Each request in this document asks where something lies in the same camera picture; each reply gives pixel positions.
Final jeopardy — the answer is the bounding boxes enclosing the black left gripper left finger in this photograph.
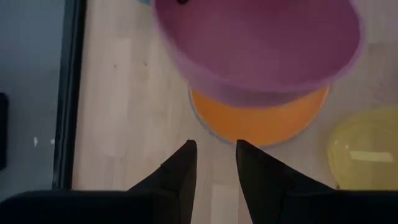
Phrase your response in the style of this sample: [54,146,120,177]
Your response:
[126,139,198,224]

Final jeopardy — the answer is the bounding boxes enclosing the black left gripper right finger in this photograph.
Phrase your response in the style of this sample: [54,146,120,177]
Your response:
[235,139,340,224]

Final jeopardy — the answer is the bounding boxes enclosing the orange plastic bowl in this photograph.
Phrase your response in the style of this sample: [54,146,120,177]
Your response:
[188,85,330,147]

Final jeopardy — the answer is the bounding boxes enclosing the yellow plastic bowl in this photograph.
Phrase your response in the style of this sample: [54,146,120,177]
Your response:
[326,107,398,191]

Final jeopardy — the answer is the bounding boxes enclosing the purple plastic bowl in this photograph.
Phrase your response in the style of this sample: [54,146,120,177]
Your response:
[151,0,364,108]

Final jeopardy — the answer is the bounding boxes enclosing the black table edge rail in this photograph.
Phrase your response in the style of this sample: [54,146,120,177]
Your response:
[51,0,88,190]

